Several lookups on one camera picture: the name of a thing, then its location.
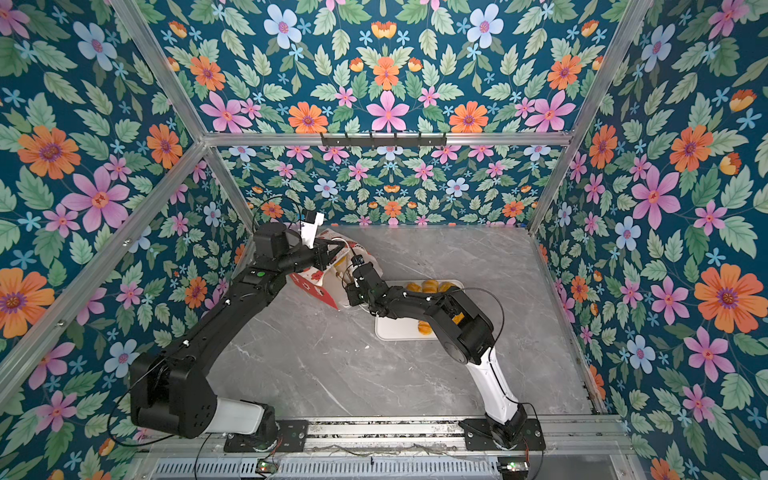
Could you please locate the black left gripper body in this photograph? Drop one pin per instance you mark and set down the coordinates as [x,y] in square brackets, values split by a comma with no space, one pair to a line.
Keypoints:
[302,257]

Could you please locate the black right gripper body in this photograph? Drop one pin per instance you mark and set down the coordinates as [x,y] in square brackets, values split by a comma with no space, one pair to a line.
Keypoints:
[358,296]

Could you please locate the red white paper bag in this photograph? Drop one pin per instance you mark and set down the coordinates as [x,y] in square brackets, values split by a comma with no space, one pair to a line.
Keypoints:
[328,285]

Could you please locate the ridged spiral fake bread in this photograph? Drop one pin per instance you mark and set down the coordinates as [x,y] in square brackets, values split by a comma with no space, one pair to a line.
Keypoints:
[431,286]

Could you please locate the round yellow fake bun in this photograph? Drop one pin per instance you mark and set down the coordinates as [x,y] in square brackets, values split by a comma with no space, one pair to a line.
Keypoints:
[424,328]

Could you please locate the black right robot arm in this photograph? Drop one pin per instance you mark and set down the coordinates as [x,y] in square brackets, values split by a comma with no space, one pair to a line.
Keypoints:
[465,332]

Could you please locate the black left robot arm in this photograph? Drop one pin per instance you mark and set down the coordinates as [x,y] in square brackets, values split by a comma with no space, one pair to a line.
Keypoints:
[170,392]

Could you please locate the white rectangular tray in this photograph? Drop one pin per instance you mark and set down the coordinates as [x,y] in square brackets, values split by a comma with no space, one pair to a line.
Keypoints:
[402,329]

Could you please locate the black wall hook rail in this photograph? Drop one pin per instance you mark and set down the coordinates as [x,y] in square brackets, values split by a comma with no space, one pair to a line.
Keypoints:
[371,140]

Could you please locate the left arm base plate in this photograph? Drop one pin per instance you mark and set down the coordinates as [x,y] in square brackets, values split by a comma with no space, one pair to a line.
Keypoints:
[281,436]

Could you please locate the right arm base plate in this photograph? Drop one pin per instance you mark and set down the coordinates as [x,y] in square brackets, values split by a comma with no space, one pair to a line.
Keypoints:
[483,434]

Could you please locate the white slotted cable duct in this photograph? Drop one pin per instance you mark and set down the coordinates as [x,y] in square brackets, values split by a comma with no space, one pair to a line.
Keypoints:
[328,468]

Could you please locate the aluminium front rail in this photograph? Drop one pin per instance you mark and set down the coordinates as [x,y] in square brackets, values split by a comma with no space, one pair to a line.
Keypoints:
[566,434]

